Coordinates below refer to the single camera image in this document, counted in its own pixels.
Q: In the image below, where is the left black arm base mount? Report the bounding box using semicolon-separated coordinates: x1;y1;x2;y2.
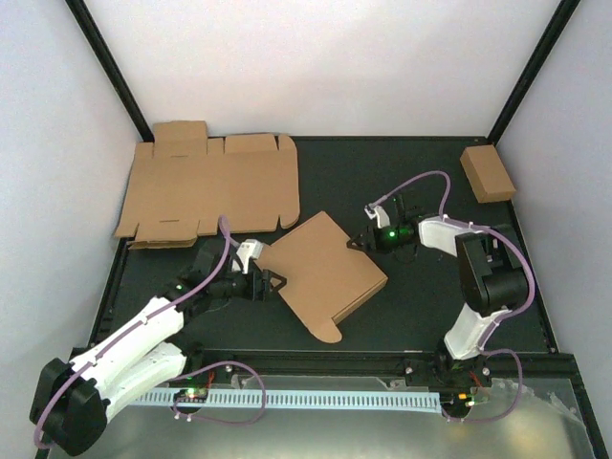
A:
163;351;237;386

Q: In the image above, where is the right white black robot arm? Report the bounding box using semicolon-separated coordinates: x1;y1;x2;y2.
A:
346;194;535;385

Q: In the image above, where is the black frame post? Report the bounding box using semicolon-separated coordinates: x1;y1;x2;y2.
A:
487;0;580;145
65;0;154;142

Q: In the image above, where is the white slotted cable duct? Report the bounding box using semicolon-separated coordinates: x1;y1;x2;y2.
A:
132;388;442;414

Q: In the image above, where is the metal front plate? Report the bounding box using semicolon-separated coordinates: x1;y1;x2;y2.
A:
47;372;599;459

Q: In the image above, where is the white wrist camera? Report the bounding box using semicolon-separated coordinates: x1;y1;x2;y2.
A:
231;239;264;274
364;205;390;230

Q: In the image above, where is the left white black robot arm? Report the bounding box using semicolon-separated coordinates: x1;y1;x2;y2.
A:
29;239;287;456

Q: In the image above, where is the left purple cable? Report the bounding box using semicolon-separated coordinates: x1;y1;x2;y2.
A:
33;214;267;450

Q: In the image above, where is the right black frame post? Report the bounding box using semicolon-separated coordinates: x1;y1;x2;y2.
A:
487;0;580;145

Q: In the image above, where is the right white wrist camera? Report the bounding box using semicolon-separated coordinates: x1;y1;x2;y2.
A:
364;205;390;230

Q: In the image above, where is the stack of flat cardboard blanks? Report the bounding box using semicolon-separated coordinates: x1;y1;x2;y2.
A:
115;120;300;250

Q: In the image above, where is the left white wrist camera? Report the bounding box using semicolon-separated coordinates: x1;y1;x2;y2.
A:
231;239;264;274

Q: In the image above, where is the black aluminium rail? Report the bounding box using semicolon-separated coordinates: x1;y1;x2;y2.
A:
190;347;575;375

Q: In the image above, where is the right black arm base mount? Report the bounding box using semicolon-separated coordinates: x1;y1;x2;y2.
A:
403;351;485;388

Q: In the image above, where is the folded small cardboard box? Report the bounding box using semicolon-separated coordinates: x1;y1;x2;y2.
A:
460;144;516;204

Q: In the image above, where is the left black frame post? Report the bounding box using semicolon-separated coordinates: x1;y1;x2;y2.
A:
65;0;154;142

